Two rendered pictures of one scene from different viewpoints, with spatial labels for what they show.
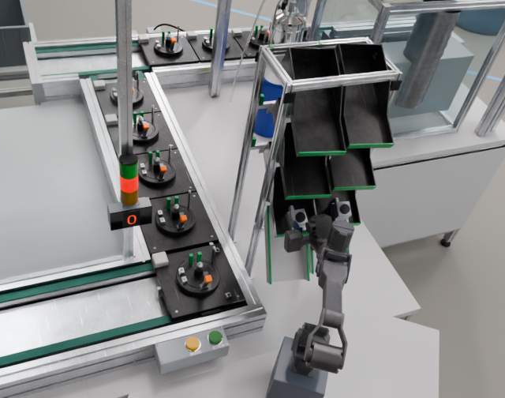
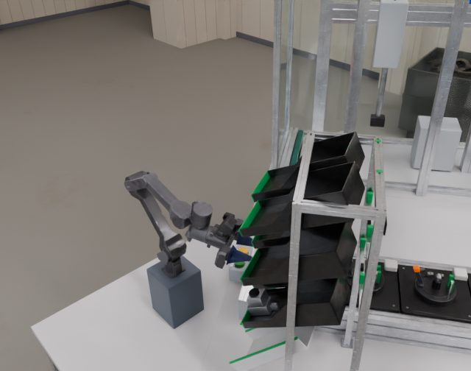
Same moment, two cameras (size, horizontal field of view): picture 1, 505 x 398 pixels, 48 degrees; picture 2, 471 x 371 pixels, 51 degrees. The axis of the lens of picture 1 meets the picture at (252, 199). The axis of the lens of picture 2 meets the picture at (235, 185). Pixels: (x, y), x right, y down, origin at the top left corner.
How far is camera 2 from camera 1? 2.12 m
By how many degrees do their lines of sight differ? 92
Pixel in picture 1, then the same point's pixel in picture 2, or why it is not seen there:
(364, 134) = (266, 218)
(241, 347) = (234, 300)
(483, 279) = not seen: outside the picture
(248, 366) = (217, 298)
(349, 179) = (263, 266)
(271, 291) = not seen: hidden behind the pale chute
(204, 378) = (226, 273)
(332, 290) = (165, 191)
